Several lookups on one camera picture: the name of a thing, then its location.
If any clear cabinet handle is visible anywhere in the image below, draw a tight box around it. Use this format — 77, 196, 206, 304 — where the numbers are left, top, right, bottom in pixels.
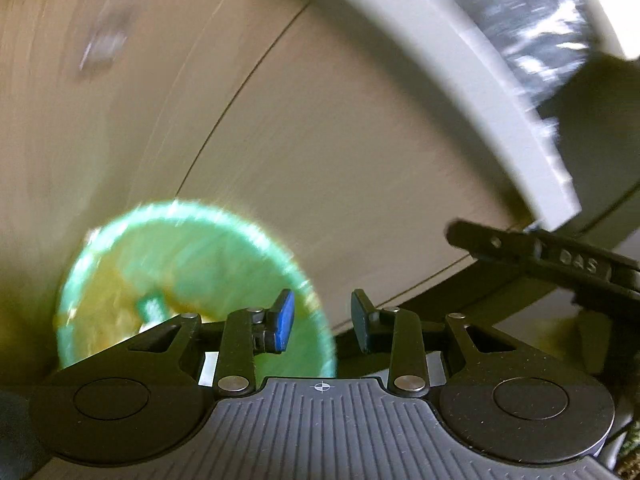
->
77, 2, 131, 80

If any black appliance in plastic wrap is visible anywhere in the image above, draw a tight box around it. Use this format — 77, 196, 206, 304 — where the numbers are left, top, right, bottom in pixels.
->
440, 0, 601, 106

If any green trash bag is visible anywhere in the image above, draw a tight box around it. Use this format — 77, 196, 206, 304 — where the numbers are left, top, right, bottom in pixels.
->
54, 200, 337, 378

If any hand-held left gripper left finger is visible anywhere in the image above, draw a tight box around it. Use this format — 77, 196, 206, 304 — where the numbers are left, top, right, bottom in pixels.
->
125, 288, 297, 397

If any white foam box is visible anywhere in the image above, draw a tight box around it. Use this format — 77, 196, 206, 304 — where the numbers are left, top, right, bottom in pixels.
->
567, 0, 640, 63

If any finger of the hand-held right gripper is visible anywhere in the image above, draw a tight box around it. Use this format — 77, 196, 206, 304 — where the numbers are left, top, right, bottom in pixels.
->
446, 218, 543, 267

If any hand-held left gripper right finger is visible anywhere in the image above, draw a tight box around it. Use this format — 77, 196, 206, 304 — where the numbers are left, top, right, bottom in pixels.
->
350, 288, 523, 397

